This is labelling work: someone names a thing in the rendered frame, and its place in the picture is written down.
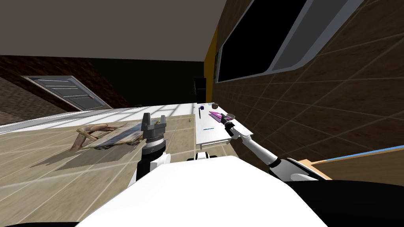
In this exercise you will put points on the white table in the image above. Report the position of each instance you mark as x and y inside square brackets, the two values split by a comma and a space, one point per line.
[212, 135]

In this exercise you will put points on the purple book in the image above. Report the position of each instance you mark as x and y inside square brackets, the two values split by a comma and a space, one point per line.
[216, 114]

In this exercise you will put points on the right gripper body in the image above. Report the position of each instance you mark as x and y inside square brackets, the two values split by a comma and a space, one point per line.
[225, 119]

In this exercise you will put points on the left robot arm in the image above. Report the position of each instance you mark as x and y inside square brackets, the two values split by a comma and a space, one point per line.
[151, 157]

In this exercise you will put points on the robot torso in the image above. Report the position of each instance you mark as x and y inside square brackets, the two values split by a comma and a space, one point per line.
[202, 195]

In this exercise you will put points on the grey panelled door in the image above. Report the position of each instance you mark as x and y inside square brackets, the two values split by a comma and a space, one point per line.
[69, 91]

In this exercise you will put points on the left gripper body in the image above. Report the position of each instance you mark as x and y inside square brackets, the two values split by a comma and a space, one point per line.
[153, 128]

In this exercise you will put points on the black cabinet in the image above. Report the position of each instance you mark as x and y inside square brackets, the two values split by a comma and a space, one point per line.
[200, 90]

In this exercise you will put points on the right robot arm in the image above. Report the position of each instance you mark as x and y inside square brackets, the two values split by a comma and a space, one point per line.
[262, 151]

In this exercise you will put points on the dark window with grey frame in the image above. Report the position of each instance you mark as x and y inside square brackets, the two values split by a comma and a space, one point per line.
[258, 34]

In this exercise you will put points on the wooden furniture with blue edge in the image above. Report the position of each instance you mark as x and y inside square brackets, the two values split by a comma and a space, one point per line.
[363, 167]

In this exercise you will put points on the black pen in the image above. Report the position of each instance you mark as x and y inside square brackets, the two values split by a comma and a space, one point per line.
[199, 113]

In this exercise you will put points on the grey bowl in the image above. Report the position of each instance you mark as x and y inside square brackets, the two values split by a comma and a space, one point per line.
[231, 117]

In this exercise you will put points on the brown bowl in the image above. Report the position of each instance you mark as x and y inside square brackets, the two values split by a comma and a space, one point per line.
[215, 105]

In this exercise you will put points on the blue pen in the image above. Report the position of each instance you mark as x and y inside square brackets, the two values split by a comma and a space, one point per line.
[208, 128]

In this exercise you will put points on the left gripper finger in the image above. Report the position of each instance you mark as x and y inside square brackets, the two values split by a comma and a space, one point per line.
[146, 119]
[163, 120]

